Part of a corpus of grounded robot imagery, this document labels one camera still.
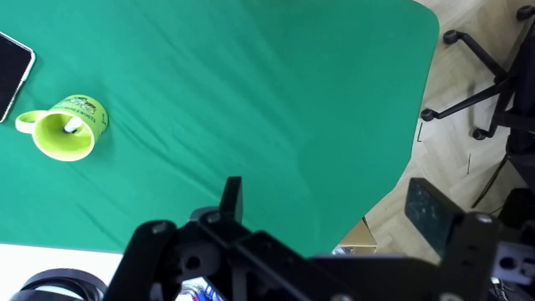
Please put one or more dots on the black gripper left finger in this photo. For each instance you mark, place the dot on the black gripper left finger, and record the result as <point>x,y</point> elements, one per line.
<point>168,252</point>

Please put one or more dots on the lime green mug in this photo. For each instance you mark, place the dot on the lime green mug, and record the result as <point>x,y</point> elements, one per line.
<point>84,113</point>

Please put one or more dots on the brown cardboard box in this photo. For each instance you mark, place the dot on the brown cardboard box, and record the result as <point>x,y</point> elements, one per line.
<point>360,237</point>

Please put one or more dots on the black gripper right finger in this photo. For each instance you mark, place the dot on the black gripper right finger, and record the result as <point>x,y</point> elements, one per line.
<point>469,252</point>

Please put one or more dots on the black smartphone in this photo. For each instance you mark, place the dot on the black smartphone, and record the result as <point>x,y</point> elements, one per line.
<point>11,73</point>

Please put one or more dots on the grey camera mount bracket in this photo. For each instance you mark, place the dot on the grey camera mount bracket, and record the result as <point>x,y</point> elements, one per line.
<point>516,262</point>

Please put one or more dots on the green table cloth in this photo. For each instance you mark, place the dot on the green table cloth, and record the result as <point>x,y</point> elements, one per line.
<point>252,85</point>

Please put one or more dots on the black office chair base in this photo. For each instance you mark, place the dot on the black office chair base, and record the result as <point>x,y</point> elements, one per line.
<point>519,85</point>

